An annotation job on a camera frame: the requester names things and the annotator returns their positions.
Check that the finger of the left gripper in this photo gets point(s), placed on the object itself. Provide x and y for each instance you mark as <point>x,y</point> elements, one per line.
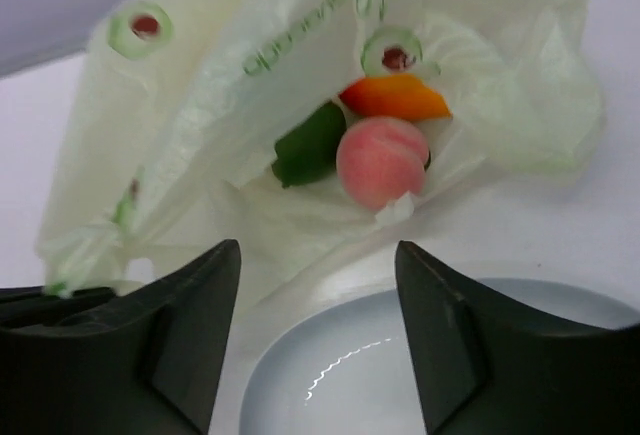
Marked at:
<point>28,306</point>

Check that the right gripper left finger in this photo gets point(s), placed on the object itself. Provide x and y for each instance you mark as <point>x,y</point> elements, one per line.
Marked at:
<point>148,362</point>

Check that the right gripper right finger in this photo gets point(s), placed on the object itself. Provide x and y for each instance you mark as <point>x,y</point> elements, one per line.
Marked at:
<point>486,363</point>

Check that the pink fake peach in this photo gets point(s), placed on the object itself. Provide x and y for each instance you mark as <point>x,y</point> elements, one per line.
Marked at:
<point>379,160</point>

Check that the green fake fruit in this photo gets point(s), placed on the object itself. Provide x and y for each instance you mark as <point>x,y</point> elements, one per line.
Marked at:
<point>307,153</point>

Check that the orange fake fruit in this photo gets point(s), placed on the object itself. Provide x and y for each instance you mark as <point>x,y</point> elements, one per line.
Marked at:
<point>402,96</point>

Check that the white oval plate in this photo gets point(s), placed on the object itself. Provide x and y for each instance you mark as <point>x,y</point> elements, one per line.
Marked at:
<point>344,371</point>

